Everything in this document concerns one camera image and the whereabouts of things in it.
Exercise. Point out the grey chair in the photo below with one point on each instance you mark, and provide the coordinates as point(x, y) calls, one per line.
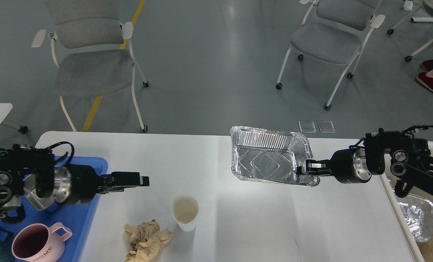
point(333, 45)
point(81, 23)

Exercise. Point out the aluminium foil tray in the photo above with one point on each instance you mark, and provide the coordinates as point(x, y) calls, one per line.
point(270, 156)

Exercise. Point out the grey chair left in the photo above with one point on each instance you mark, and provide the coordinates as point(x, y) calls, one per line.
point(81, 23)

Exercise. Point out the pink HOME mug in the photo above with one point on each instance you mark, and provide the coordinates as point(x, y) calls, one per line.
point(40, 243)

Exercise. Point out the stainless steel rectangular box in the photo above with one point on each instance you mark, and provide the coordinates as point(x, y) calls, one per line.
point(47, 205)

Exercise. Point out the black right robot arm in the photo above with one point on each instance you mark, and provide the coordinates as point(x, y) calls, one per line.
point(411, 161)

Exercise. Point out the foil tray in bin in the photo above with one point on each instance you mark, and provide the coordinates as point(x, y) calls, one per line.
point(417, 209)

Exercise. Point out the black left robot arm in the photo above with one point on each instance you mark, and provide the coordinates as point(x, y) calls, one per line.
point(50, 173)

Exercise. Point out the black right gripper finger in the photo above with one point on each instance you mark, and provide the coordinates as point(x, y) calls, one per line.
point(312, 174)
point(314, 165)

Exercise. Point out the brown paper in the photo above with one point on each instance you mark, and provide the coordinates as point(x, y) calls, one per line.
point(146, 240)

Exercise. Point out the right floor socket plate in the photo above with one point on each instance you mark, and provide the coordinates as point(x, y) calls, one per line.
point(326, 126)

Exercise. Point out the floor socket plate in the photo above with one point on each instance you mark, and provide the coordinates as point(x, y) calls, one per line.
point(326, 126)
point(307, 126)

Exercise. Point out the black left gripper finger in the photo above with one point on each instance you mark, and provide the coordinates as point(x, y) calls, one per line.
point(118, 181)

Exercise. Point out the grey chair right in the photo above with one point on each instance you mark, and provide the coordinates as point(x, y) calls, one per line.
point(333, 45)

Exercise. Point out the left floor socket plate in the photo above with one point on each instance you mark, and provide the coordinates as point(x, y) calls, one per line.
point(307, 126)

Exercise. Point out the white paper cup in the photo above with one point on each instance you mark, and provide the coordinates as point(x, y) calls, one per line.
point(185, 211)

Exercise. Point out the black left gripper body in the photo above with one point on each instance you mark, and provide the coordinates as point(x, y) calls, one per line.
point(76, 184)

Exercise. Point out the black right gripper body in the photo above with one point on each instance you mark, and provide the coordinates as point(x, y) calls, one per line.
point(349, 166)

